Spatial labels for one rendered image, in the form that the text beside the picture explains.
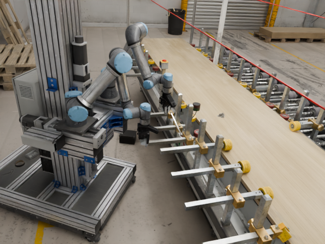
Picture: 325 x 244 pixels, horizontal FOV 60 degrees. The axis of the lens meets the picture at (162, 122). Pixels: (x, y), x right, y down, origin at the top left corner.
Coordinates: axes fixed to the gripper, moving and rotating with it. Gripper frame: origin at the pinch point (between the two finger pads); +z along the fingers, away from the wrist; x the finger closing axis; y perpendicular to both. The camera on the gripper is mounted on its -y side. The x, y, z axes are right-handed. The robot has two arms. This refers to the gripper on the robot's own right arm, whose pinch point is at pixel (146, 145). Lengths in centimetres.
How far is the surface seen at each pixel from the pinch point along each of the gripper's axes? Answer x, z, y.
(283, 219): 91, -7, -55
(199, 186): 37.7, 12.9, -30.1
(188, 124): -2.1, -14.4, -33.5
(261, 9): -755, 14, -587
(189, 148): 26.6, -12.5, -23.9
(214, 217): 65, 14, -30
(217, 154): 48, -22, -33
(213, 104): -45, -7, -75
